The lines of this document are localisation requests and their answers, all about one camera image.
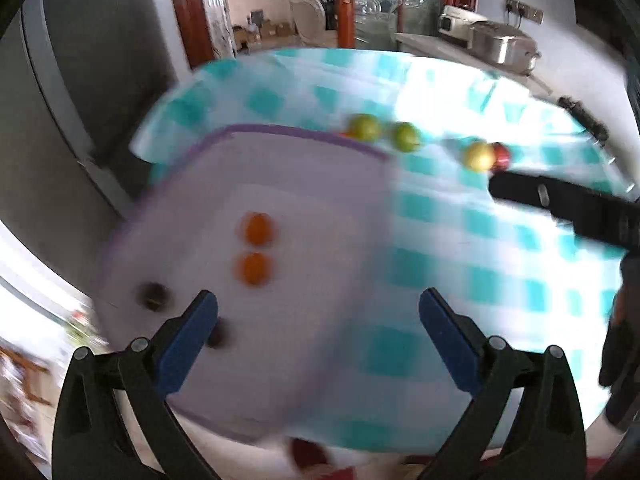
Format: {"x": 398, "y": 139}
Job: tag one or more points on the cardboard boxes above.
{"x": 262, "y": 35}

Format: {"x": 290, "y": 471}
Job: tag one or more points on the white chair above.
{"x": 307, "y": 15}

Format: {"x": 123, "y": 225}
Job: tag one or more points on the wall socket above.
{"x": 525, "y": 10}

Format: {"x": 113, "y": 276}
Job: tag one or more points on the wooden door frame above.
{"x": 187, "y": 15}

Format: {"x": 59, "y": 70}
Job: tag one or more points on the wooden chair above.
{"x": 25, "y": 375}

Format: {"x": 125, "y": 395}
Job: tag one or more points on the white kitchen appliance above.
{"x": 457, "y": 22}

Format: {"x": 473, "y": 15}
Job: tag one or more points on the person's right hand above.
{"x": 617, "y": 350}

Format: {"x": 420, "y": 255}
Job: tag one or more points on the glass display cabinet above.
{"x": 395, "y": 5}

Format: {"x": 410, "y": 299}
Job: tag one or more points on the green tomato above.
{"x": 405, "y": 136}

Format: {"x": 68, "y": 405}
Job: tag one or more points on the yellow-green apple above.
{"x": 478, "y": 156}

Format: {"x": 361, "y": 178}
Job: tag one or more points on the dark round fruit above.
{"x": 154, "y": 295}
{"x": 221, "y": 332}

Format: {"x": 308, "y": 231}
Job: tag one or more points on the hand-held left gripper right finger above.
{"x": 448, "y": 342}

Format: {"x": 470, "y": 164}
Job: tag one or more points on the white sideboard counter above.
{"x": 435, "y": 47}

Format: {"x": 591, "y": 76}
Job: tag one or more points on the grey refrigerator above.
{"x": 75, "y": 110}

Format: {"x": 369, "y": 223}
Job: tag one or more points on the teal checkered tablecloth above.
{"x": 450, "y": 240}

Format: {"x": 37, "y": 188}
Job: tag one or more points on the orange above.
{"x": 257, "y": 228}
{"x": 254, "y": 268}

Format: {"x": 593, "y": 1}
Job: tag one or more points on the wooden pillar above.
{"x": 345, "y": 5}

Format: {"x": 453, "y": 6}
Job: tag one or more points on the white box with purple rim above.
{"x": 310, "y": 260}

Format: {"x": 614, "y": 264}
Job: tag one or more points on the white lace curtain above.
{"x": 217, "y": 5}

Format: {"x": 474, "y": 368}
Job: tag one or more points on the large green apple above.
{"x": 364, "y": 127}

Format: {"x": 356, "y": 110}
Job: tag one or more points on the black oblong object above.
{"x": 582, "y": 116}

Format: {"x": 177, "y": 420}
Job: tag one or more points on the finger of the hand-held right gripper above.
{"x": 575, "y": 205}

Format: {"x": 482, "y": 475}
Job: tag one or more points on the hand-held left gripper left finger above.
{"x": 191, "y": 342}

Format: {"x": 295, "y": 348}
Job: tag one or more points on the red apple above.
{"x": 501, "y": 156}

